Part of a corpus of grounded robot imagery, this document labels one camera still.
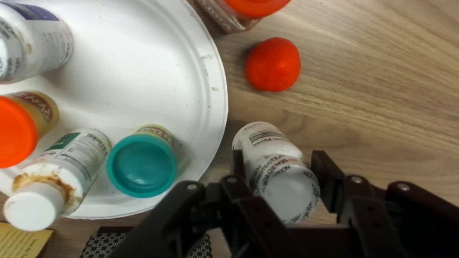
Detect orange lid dough can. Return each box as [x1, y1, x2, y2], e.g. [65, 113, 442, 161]
[0, 90, 60, 169]

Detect teal lid dough can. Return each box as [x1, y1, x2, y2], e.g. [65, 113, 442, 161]
[105, 124, 181, 199]

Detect white pill bottle blue label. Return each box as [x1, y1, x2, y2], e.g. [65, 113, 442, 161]
[231, 120, 322, 226]

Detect red toy tomato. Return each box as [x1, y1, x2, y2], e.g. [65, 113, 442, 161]
[244, 35, 303, 93]

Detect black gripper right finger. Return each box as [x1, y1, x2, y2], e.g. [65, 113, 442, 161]
[309, 149, 459, 258]

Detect white round plate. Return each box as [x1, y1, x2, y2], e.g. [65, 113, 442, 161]
[0, 0, 230, 220]

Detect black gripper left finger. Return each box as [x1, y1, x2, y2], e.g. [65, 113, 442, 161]
[108, 147, 307, 258]

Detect small white glue bottle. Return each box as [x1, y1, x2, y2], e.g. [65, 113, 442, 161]
[3, 127, 112, 233]

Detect open yellow cardboard box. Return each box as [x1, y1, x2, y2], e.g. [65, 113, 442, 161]
[0, 220, 55, 258]

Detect plain white pill bottle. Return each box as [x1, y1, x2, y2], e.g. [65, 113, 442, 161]
[0, 1, 76, 84]

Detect spice jar with red lid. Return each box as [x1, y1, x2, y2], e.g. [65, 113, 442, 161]
[192, 0, 293, 34]

